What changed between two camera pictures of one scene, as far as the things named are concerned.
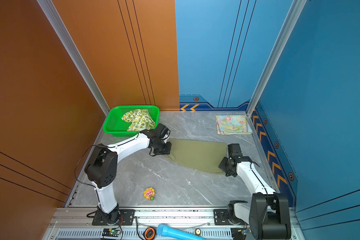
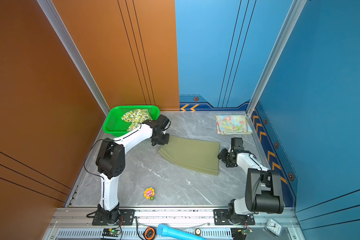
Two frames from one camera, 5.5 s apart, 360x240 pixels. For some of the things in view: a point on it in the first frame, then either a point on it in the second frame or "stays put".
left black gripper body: (163, 148) → (163, 139)
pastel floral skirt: (233, 124) stays put
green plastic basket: (113, 125) stays put
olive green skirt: (204, 154) stays put
